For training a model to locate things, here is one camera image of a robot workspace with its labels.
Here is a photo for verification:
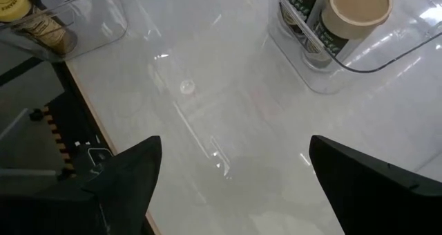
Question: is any clear plastic storage bin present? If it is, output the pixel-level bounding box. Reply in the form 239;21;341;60
0;0;129;63
267;0;442;95

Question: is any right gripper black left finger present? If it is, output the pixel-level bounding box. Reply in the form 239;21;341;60
0;135;163;235

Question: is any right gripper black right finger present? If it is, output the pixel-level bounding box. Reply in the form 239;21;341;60
309;135;442;235

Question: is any furikake jar tan lid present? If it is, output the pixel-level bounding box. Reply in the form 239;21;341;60
303;0;394;70
279;0;334;39

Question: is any orange black striped strip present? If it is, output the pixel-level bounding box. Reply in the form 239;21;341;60
40;105;77;179

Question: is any chili onion jar yellow lid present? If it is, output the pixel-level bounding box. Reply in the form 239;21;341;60
0;0;79;56

